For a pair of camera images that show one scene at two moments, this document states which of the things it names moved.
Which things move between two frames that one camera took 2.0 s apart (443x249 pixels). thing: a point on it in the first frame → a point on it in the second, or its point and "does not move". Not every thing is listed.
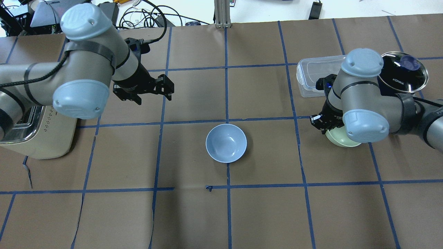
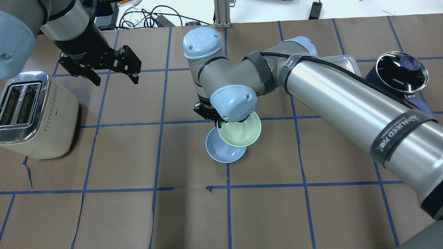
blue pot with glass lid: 402,73 does not move
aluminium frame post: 222,14 does not move
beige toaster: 42,133 does not move
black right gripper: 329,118 → 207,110
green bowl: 338,136 → 241,134
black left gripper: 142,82 → 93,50
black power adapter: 315,11 does not move
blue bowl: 226,143 does not move
